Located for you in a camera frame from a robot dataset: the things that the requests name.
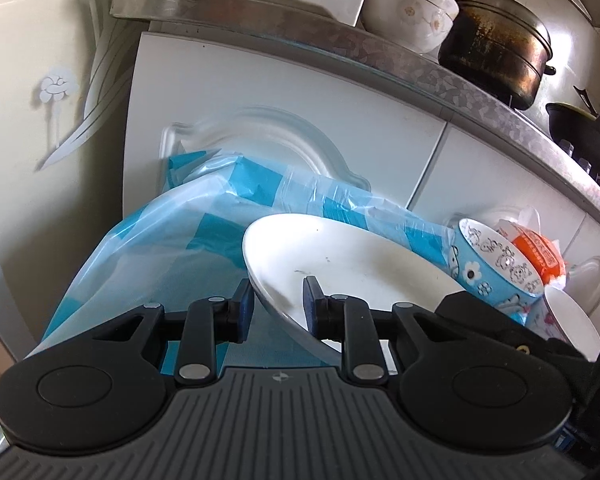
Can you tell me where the orange white packet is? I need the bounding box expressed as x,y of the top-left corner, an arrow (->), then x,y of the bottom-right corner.
495,205 -> 567,286

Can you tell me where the stained steel steamer pot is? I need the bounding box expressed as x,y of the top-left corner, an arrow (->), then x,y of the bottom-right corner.
437,0 -> 557,111

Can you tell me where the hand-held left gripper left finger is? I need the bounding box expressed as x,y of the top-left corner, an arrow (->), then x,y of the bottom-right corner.
90,279 -> 256,387

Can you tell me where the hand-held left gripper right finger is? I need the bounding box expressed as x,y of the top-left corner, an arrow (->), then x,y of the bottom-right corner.
302,275 -> 463,387

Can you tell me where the white cabinet door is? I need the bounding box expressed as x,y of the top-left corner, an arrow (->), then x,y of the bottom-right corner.
407,122 -> 600,301
122,30 -> 448,241

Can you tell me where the large white floral bowl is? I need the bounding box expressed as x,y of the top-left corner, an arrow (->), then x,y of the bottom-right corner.
362,0 -> 460,54

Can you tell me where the plain white plate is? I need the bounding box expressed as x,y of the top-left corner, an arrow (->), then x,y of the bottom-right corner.
241,213 -> 468,361

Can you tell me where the blue cartoon bowl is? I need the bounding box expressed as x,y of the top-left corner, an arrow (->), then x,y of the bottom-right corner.
450,217 -> 546,311

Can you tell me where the white plate with pink flower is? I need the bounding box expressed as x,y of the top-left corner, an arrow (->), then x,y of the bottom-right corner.
527,285 -> 600,361

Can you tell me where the blue checked plastic tablecloth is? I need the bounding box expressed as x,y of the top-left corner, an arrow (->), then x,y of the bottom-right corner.
0,149 -> 551,461

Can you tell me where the grey kitchen countertop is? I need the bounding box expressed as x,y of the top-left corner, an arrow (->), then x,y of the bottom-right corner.
110,0 -> 600,216

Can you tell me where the black wok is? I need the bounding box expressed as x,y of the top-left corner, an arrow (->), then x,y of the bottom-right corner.
545,85 -> 600,176

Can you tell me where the gas stove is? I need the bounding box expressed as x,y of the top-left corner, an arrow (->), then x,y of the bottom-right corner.
495,87 -> 600,196

